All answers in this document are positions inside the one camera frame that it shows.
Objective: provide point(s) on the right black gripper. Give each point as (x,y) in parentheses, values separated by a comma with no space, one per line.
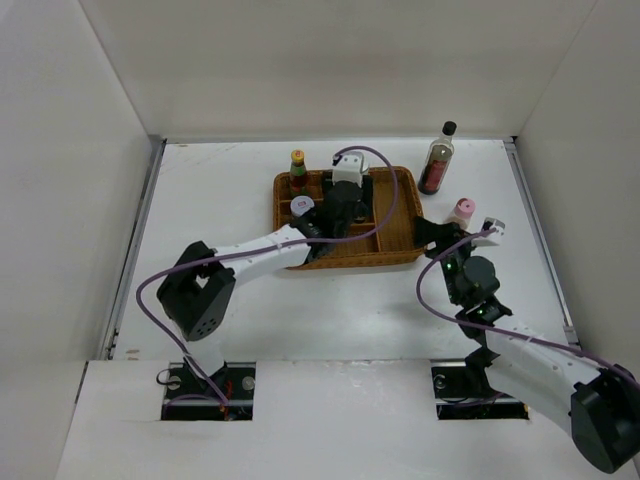
(444,235)

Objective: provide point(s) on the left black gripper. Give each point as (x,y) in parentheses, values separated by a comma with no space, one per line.
(364,206)

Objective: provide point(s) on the white lid chili jar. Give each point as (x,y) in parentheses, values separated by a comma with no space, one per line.
(301,205)

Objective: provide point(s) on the yellow cap sauce bottle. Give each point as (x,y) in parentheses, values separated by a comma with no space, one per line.
(298,174)

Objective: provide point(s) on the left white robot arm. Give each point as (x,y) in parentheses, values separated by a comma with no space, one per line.
(196,299)

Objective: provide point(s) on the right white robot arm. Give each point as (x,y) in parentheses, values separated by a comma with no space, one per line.
(595,402)

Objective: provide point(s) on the pink cap small bottle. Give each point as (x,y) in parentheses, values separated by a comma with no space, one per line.
(462,213)

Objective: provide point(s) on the wicker divided tray basket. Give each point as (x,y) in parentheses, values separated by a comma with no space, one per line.
(393,244)

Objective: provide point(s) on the tall dark vinegar bottle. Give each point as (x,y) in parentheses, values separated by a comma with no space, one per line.
(439,156)

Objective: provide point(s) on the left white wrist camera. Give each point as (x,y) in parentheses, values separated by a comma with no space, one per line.
(349,167)

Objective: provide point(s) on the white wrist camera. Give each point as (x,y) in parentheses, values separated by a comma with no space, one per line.
(349,167)
(491,233)

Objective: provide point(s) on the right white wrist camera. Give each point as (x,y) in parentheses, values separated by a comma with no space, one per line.
(491,233)

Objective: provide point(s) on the right aluminium table rail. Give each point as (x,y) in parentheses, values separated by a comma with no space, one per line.
(541,242)

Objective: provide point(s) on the aluminium table rail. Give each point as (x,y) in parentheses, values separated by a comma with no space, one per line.
(118,298)
(541,242)

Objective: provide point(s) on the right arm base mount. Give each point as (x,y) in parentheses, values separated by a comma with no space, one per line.
(462,391)

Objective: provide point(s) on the left aluminium table rail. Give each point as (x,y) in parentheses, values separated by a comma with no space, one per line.
(118,298)

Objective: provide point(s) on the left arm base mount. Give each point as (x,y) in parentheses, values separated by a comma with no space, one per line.
(187,397)

